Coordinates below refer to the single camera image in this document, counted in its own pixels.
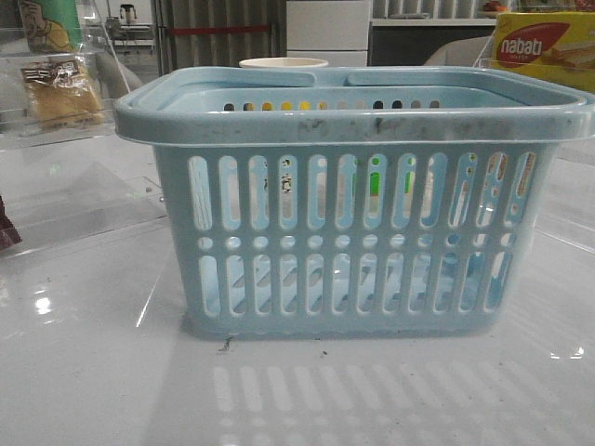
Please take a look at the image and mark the white paper cup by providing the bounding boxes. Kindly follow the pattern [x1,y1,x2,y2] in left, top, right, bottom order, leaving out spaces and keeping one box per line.
[239,57,329,70]

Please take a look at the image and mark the dark red snack packet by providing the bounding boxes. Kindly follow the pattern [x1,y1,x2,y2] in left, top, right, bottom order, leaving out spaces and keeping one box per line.
[0,197,22,251]

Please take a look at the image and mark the light blue plastic basket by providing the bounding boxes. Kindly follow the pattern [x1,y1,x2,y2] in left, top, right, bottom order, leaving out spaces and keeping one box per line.
[113,66,594,337]

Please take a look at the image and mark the packaged bread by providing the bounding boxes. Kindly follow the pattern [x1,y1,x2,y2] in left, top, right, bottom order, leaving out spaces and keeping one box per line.
[20,59,104,131]

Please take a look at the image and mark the clear acrylic shelf left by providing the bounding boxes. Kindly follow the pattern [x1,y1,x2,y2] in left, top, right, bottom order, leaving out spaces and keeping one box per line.
[1,1,165,258]

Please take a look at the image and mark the green yellow cartoon can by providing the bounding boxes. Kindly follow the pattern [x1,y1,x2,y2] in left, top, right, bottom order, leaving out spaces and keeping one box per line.
[18,0,82,54]

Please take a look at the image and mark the yellow nabati wafer box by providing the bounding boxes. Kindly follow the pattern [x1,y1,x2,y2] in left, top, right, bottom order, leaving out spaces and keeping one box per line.
[494,12,594,66]

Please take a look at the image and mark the white cabinet in background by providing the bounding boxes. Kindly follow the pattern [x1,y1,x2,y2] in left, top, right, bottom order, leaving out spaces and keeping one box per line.
[285,1,372,67]

